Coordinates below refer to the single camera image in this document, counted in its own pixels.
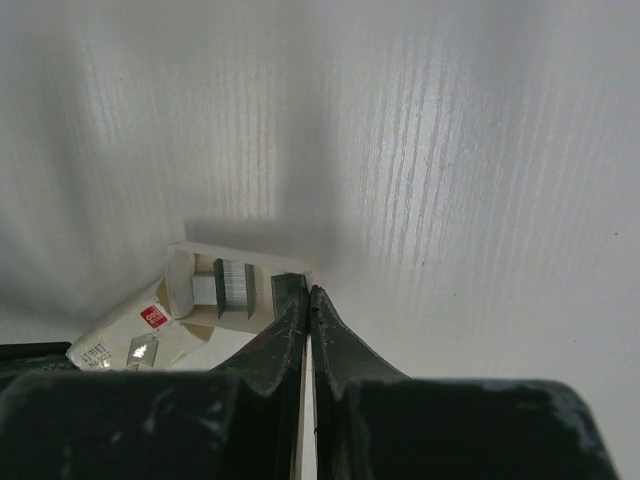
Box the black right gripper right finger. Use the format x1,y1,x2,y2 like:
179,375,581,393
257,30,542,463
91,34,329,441
309,287,617,479

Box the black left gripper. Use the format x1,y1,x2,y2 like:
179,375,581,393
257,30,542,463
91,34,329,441
0,342,77,385

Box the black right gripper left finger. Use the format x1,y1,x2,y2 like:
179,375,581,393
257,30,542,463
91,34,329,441
1,288,309,479

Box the staples in tray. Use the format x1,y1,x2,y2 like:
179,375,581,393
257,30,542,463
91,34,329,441
192,259,256,319

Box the white staple box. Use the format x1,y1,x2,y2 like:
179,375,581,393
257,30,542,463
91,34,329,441
65,279,216,374

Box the beige staple tray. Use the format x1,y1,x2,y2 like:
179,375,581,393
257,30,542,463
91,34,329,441
164,219,313,333

